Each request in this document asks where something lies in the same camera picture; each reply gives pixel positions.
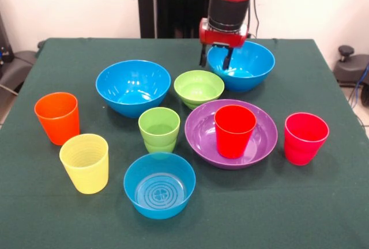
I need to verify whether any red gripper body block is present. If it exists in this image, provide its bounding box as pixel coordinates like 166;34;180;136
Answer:
198;17;250;48

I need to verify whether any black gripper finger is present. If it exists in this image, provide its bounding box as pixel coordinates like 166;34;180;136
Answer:
198;43;208;67
221;47;233;71

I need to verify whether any orange plastic cup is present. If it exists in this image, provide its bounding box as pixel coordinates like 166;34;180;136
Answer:
33;92;81;146

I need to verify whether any dark green tablecloth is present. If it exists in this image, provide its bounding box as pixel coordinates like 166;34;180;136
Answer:
0;37;369;249

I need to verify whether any pink plastic cup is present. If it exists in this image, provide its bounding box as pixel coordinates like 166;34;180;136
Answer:
284;112;330;166

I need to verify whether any yellow plastic cup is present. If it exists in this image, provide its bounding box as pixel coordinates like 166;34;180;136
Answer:
59;133;110;195

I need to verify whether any small patterned blue bowl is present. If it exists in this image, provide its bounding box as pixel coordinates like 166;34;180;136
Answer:
123;152;197;220

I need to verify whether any red plastic cup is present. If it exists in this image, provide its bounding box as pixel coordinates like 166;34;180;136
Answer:
214;104;257;159

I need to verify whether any purple plastic bowl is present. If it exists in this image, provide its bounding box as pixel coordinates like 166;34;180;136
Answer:
184;99;278;171

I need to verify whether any blue cable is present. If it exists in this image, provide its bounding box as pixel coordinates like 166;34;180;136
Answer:
350;64;369;108

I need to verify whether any black cable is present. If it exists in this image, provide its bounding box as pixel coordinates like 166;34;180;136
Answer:
247;0;260;39

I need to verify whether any green plastic cup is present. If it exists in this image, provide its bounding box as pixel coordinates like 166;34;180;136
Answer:
138;107;181;146
143;138;178;154

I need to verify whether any dark grey machine foot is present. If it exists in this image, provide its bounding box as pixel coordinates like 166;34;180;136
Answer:
334;44;369;87
0;50;38;94

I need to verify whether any large blue plastic bowl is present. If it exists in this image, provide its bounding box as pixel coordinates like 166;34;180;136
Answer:
95;59;172;119
206;40;276;93

